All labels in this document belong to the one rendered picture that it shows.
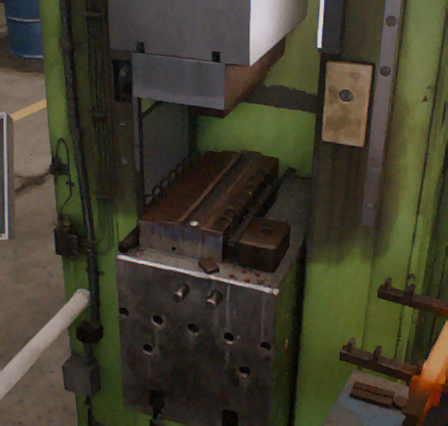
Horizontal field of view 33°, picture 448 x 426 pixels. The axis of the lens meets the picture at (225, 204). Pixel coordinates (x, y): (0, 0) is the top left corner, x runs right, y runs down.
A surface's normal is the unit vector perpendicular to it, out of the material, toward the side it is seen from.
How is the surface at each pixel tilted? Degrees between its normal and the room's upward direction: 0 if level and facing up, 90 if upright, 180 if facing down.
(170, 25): 90
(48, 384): 0
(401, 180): 90
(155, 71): 90
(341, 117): 90
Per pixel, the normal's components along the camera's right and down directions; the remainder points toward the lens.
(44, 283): 0.02, -0.88
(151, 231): -0.35, 0.43
